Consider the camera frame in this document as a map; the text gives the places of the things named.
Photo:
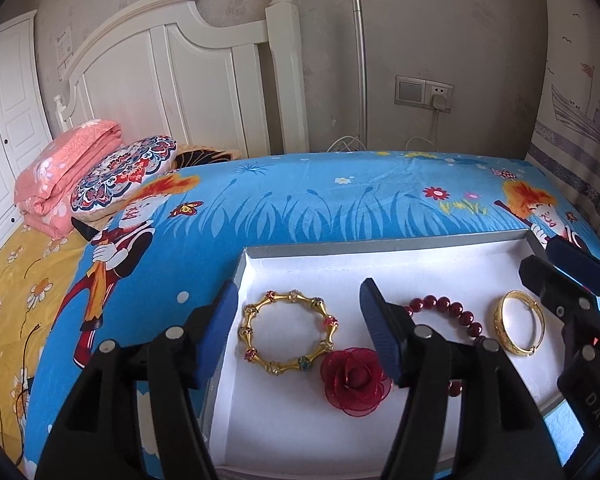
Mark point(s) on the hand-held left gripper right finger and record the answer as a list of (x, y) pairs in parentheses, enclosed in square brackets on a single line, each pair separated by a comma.
[(375, 320)]

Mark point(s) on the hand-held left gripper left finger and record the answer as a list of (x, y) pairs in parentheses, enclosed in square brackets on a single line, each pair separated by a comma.
[(220, 320)]

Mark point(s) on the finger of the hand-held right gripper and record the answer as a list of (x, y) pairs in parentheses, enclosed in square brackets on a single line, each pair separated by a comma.
[(545, 280), (575, 260)]

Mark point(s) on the red rose ornament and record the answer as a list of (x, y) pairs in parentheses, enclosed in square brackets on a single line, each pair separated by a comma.
[(355, 380)]

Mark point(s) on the plain gold bangle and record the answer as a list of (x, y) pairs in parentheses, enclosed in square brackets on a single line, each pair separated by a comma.
[(505, 335)]

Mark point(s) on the grey tray with white inside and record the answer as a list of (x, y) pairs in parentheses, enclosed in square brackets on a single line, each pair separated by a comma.
[(300, 280)]

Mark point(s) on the blue cartoon printed bedsheet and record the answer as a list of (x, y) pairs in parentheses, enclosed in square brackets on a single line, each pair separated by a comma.
[(305, 210)]

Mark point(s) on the ship printed curtain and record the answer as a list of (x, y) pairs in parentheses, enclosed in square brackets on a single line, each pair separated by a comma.
[(575, 110)]

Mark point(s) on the mandala patterned pillow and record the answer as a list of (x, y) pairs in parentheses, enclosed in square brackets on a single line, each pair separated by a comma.
[(125, 170)]

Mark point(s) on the white plug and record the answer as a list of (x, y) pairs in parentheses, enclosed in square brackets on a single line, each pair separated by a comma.
[(441, 103)]

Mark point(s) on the yellow floral bedsheet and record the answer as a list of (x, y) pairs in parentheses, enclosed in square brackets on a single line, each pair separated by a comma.
[(10, 280)]

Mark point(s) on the folded pink quilt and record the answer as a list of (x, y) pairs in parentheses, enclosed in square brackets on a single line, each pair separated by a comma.
[(65, 160)]

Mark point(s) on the white wooden headboard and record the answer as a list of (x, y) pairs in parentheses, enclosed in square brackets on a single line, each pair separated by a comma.
[(205, 90)]

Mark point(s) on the silver metal pole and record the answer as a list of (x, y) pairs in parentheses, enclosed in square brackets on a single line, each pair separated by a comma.
[(361, 60)]

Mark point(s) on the white wardrobe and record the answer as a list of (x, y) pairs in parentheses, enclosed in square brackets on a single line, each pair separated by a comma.
[(10, 110)]

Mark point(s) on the grey wall socket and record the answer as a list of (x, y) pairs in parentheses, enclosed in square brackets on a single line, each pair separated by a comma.
[(440, 89)]

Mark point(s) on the grey wall switch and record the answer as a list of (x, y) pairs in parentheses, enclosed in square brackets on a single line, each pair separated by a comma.
[(410, 90)]

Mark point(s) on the white paper wall notice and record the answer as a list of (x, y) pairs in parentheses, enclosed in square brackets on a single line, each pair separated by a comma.
[(64, 52)]

